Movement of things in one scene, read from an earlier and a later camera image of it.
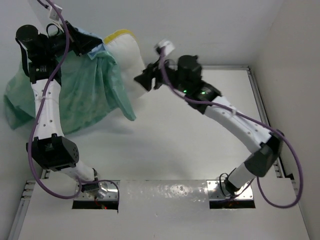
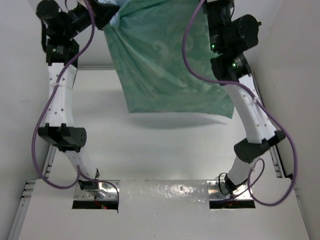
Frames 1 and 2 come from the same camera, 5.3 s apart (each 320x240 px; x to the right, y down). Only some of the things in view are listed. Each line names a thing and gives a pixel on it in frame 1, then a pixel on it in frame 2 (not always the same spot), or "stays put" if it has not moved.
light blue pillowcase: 91,85 -> 145,39
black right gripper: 146,77 -> 207,4
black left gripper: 79,42 -> 101,12
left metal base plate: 108,191 stays put
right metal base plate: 215,192 stays put
